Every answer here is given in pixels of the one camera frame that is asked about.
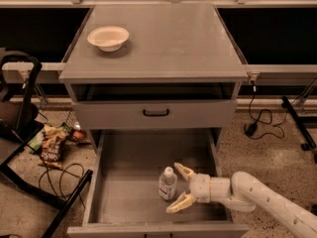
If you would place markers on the open grey middle drawer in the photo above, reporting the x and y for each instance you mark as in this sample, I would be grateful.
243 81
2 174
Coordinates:
124 202

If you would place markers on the grey drawer cabinet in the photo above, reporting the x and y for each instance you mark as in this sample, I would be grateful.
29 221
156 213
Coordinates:
175 52

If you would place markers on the black chair frame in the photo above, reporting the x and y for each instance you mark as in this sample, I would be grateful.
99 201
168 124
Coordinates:
18 128

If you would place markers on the black drawer handle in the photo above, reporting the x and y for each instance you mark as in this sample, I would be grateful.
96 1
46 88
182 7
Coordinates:
155 113

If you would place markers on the red apple on floor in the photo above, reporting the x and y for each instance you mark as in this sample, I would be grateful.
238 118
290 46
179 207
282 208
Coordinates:
79 135

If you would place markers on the black power adapter with cable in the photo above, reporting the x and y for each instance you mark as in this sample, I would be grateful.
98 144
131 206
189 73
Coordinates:
265 118

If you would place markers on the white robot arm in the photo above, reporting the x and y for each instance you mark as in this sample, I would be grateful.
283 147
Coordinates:
243 192

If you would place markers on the chip snack bag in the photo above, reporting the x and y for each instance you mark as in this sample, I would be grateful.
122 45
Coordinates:
52 145

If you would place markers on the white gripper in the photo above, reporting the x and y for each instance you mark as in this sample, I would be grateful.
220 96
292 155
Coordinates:
202 187

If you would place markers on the closed grey top drawer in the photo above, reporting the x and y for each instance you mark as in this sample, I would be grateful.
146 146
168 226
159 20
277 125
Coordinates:
129 114

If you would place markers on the black stand leg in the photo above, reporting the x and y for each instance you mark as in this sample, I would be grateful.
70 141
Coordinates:
303 123

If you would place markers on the clear plastic water bottle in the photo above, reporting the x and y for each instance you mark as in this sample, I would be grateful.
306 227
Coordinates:
167 184

